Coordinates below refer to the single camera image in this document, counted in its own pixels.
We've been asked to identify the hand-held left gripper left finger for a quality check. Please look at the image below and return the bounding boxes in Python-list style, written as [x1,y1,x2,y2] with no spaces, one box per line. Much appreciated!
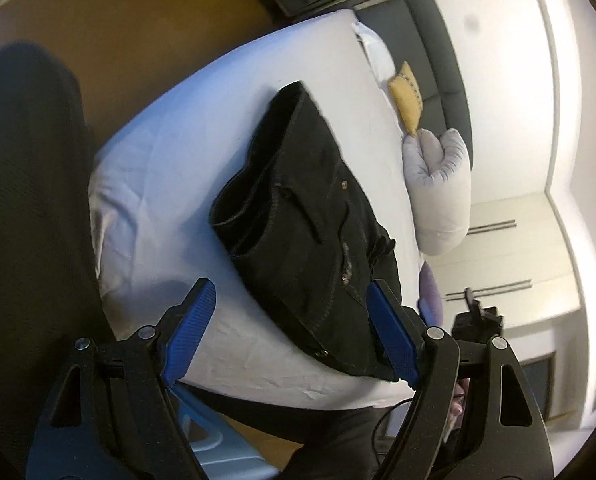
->
[25,277,217,480]

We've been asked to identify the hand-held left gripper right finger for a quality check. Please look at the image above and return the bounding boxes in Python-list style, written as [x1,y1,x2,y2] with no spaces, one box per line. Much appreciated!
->
[365,279,553,480]

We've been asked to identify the black denim pants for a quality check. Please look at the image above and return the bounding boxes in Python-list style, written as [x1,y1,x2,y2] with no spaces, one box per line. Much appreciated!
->
[209,81,403,383]

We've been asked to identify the person's right hand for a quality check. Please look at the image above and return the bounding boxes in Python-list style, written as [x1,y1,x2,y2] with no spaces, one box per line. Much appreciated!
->
[449,377,473,428]

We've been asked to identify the purple cushion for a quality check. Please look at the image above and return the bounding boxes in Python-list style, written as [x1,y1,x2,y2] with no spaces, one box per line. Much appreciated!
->
[418,262,445,326]

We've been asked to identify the white wardrobe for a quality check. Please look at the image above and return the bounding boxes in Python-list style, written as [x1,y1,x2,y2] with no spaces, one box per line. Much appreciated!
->
[423,192,583,341]

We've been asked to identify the rolled white duvet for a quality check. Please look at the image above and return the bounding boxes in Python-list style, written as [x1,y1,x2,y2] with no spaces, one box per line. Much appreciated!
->
[402,128,472,256]

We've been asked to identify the person's leg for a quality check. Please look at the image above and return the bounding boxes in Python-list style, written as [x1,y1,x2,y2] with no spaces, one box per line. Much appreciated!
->
[278,400,419,480]

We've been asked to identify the light blue plastic stool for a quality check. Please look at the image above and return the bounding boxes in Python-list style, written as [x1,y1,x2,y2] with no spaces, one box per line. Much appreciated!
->
[170,382,283,480]

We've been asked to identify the bed with white sheet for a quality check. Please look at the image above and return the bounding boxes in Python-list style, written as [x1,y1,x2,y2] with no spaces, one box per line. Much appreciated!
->
[88,8,426,411]

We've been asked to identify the person's dark clothing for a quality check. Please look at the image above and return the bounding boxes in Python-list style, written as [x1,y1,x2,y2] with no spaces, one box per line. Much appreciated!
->
[0,44,101,461]

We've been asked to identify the yellow cushion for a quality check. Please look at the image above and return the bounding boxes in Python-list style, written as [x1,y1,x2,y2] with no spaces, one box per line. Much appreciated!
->
[388,61,425,137]

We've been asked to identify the grey padded headboard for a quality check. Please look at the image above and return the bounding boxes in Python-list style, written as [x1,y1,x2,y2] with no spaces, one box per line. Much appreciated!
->
[353,0,474,158]

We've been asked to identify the white pillow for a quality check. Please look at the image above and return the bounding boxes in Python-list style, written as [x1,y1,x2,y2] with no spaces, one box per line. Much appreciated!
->
[353,22,396,83]

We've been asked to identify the black cable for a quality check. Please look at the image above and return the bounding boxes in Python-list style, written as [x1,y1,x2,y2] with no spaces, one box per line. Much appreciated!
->
[372,399,415,458]

